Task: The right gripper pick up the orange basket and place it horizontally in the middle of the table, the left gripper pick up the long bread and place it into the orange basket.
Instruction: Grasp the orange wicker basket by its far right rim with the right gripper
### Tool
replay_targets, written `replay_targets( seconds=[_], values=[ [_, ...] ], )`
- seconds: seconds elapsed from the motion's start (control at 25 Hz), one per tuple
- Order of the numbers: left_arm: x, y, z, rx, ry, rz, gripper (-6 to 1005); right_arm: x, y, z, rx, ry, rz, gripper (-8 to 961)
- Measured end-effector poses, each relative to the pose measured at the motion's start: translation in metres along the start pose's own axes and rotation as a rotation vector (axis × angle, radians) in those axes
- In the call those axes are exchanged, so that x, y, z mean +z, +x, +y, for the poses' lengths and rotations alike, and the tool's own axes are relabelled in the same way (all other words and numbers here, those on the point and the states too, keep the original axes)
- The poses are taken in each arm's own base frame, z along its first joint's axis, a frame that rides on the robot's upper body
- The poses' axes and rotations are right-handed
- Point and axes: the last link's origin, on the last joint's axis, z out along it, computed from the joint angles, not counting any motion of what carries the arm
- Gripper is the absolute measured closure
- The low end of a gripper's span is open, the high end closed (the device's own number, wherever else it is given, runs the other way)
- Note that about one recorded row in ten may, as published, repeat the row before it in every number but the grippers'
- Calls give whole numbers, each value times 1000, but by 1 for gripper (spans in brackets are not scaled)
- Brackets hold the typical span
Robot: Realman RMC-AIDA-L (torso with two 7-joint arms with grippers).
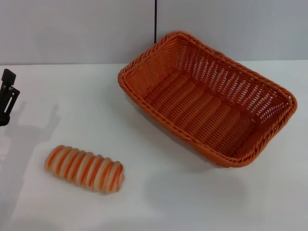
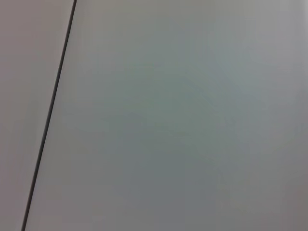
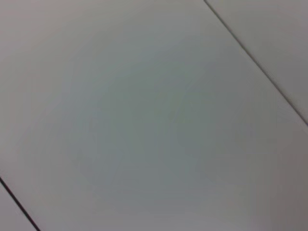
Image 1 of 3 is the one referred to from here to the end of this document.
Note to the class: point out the black vertical wall strip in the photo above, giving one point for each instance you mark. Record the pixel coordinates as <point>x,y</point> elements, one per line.
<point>155,21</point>

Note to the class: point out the orange white striped bread roll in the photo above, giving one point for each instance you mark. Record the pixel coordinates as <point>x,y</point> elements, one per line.
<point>84,168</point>

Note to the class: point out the orange woven plastic basket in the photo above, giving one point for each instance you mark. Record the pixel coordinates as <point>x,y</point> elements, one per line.
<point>207,115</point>

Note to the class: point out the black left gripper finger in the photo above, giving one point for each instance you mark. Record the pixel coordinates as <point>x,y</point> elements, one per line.
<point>9,75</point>

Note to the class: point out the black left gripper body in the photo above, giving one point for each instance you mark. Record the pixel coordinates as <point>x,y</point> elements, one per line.
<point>3,120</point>

